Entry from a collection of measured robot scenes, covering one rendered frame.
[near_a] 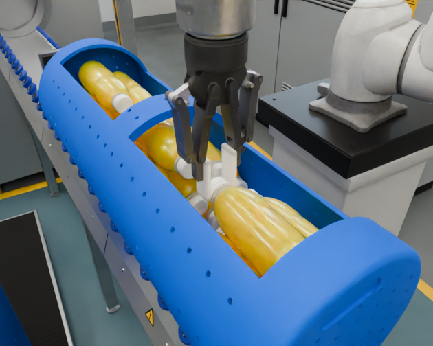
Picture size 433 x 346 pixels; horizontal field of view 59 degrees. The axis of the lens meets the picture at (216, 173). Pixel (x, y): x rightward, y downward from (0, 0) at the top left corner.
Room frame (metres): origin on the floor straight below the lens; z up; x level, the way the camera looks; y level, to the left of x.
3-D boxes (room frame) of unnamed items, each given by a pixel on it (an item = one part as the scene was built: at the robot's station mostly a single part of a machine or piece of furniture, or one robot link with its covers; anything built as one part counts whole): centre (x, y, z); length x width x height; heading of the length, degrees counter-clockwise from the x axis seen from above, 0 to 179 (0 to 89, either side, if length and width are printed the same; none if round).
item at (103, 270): (1.06, 0.47, 0.31); 0.06 x 0.06 x 0.63; 33
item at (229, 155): (0.47, -0.02, 1.20); 0.03 x 0.01 x 0.07; 33
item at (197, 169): (0.43, 0.03, 1.22); 0.03 x 0.01 x 0.05; 123
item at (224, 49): (0.46, 0.00, 1.35); 0.08 x 0.07 x 0.09; 123
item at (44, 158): (1.88, 1.01, 0.31); 0.06 x 0.06 x 0.63; 33
